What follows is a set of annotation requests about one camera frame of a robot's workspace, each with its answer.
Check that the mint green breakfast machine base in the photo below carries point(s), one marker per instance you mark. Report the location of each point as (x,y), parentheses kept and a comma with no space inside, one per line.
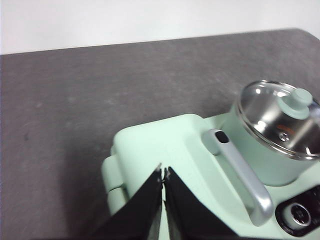
(280,193)

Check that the glass lid with mint knob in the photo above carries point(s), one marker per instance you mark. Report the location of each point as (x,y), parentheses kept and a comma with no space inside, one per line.
(296,103)

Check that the mint green griddle cover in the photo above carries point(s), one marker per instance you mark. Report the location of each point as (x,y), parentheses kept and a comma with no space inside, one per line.
(180,140)

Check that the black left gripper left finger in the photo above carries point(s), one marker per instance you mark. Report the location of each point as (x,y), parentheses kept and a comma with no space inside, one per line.
(140,215)

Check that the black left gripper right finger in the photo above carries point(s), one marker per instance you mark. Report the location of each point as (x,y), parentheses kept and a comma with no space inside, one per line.
(190,215)

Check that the mint green steamer pot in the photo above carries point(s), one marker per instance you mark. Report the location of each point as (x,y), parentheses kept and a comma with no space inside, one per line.
(255,160)

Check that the silver control knob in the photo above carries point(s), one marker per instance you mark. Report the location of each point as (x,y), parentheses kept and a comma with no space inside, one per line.
(297,216)

